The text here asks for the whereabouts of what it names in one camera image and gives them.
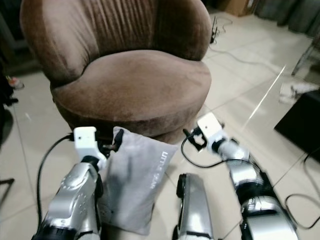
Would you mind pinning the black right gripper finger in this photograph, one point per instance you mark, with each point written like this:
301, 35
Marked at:
188, 135

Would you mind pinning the grey pillow with white print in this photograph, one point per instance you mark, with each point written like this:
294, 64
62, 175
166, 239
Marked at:
135, 185

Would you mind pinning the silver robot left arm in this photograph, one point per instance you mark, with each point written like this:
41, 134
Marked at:
72, 200

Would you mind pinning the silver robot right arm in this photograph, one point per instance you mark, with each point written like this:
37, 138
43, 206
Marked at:
255, 180

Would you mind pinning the brown velvet round sofa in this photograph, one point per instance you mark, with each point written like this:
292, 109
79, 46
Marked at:
130, 85

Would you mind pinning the black bag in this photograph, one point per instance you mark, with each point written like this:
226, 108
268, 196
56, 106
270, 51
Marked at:
6, 115

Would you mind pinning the crumpled grey white rag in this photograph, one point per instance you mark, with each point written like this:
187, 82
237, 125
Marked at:
297, 90

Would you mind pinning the small red white object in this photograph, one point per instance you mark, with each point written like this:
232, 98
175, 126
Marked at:
15, 83

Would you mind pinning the chrome chair leg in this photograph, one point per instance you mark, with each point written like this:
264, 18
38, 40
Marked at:
305, 57

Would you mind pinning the brown cardboard box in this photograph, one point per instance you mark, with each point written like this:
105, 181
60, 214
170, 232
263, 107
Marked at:
235, 6

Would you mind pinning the grey curtain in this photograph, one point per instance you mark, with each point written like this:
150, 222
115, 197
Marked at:
290, 15

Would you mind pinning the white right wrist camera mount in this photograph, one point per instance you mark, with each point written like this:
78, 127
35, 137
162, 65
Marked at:
211, 127

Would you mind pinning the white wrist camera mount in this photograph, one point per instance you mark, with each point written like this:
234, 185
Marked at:
86, 140
211, 127

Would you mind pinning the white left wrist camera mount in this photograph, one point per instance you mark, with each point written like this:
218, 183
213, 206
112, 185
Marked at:
86, 140

